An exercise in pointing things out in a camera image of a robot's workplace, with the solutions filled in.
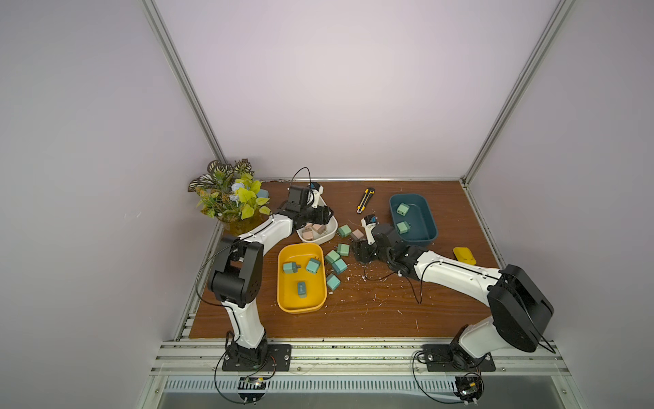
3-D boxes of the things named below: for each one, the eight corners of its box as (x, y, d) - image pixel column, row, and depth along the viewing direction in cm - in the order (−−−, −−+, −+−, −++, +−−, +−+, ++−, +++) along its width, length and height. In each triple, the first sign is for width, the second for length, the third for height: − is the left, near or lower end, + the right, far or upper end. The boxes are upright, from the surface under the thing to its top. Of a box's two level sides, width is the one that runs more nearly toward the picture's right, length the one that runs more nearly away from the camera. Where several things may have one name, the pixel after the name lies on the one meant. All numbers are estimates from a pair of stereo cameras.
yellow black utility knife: (353, 211, 112) (353, 208, 110) (367, 189, 121) (367, 186, 119) (361, 215, 110) (362, 212, 109) (375, 191, 119) (375, 188, 118)
